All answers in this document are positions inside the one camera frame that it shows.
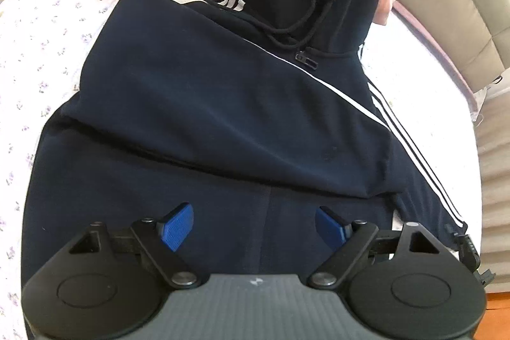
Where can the floral white bed sheet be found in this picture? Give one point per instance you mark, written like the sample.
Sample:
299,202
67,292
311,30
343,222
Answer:
48,45

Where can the beige pleated curtain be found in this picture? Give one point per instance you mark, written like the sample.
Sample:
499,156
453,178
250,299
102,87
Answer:
496,164

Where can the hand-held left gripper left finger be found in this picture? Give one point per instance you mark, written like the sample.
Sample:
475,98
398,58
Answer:
177,227

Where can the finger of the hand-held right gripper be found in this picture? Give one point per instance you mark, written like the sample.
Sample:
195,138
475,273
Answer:
470,252

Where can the navy white-striped zip hoodie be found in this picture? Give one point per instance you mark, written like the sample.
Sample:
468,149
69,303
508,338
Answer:
199,105

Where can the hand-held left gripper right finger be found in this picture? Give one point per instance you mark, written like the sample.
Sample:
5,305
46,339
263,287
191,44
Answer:
329,227

